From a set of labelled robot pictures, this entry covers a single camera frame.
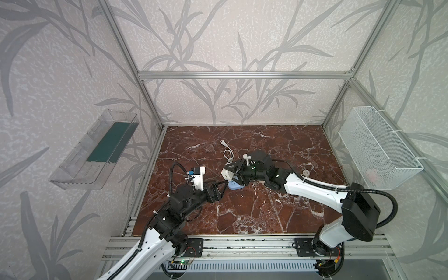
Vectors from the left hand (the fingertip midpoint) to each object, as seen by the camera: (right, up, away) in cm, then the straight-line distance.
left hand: (225, 179), depth 71 cm
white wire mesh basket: (+58, +9, -8) cm, 59 cm away
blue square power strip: (+3, -7, +18) cm, 19 cm away
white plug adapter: (+1, +2, +2) cm, 3 cm away
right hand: (0, +5, +4) cm, 6 cm away
